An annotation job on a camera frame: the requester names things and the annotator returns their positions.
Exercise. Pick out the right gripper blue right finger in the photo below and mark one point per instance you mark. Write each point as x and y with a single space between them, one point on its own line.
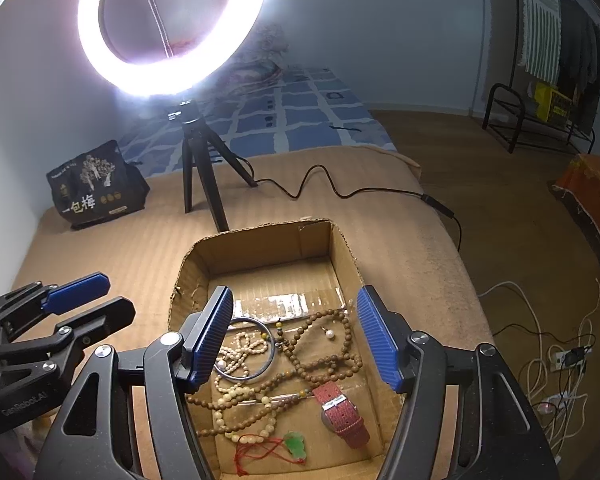
389 338

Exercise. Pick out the red strap wristwatch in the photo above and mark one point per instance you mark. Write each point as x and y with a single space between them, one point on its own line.
340 415

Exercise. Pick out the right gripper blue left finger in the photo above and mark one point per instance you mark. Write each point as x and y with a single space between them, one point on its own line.
203 334

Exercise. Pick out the cardboard box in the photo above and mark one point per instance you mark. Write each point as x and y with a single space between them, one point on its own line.
296 278

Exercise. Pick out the yellow box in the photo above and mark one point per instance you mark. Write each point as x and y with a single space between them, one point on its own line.
552 107

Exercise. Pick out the black tripod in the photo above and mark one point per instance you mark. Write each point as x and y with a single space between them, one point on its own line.
198 137

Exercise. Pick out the blue bangle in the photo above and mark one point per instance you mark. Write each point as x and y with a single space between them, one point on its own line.
247 351

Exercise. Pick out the hanging clothes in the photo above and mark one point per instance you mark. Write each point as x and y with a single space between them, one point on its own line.
561 49

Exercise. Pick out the folded quilt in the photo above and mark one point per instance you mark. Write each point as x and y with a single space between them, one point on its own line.
261 57

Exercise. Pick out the blue checkered bed sheet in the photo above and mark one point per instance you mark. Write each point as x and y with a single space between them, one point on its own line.
303 108

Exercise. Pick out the ring light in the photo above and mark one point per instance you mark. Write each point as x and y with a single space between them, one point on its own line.
151 48

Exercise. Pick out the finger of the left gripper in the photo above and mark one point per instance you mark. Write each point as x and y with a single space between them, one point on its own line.
80 332
77 292

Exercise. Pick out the red string jade pendant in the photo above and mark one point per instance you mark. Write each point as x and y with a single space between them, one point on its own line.
291 449

